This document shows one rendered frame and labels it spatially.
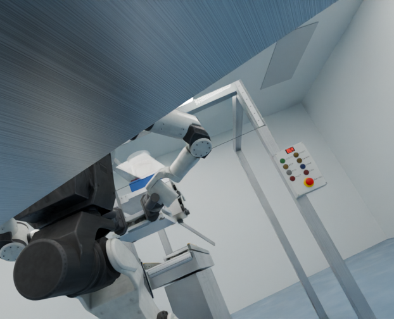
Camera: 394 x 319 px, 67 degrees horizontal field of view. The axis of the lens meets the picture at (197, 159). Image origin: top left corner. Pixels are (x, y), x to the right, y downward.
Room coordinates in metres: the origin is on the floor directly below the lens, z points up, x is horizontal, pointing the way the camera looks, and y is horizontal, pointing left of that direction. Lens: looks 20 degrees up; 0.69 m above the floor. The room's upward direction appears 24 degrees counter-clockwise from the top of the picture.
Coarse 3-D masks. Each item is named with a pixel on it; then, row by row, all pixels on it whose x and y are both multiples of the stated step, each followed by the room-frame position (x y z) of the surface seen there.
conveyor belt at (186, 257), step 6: (186, 252) 1.72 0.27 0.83; (174, 258) 1.70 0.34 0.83; (180, 258) 1.70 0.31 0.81; (186, 258) 1.70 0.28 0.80; (192, 258) 1.71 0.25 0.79; (162, 264) 1.70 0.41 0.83; (168, 264) 1.70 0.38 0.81; (174, 264) 1.70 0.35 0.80; (180, 264) 1.71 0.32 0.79; (150, 270) 1.70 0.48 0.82; (156, 270) 1.69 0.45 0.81; (162, 270) 1.70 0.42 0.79; (150, 276) 1.70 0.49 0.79
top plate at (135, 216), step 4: (164, 208) 1.38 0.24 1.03; (140, 212) 1.30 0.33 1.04; (164, 212) 1.42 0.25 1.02; (168, 212) 1.47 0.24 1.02; (128, 216) 1.30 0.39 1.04; (132, 216) 1.30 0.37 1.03; (136, 216) 1.30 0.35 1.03; (140, 216) 1.31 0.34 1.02; (128, 220) 1.30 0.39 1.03; (132, 220) 1.32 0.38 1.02
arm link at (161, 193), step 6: (156, 186) 1.07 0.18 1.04; (162, 186) 1.08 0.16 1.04; (168, 186) 1.11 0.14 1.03; (150, 192) 1.09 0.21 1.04; (156, 192) 1.07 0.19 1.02; (162, 192) 1.08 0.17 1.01; (168, 192) 1.08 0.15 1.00; (174, 192) 1.10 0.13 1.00; (150, 198) 1.05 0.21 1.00; (156, 198) 1.06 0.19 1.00; (162, 198) 1.08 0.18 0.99; (168, 198) 1.08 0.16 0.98; (174, 198) 1.09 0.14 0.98; (150, 204) 1.08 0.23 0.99; (156, 204) 1.14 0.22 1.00; (162, 204) 1.15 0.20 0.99; (168, 204) 1.10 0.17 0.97
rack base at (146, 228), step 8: (160, 216) 1.29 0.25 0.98; (168, 216) 1.42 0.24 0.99; (136, 224) 1.30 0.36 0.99; (144, 224) 1.31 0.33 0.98; (152, 224) 1.33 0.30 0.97; (160, 224) 1.41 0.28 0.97; (168, 224) 1.49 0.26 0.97; (128, 232) 1.30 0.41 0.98; (136, 232) 1.35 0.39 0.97; (144, 232) 1.43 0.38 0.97; (152, 232) 1.51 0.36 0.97; (120, 240) 1.36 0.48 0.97; (128, 240) 1.44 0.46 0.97; (136, 240) 1.52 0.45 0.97
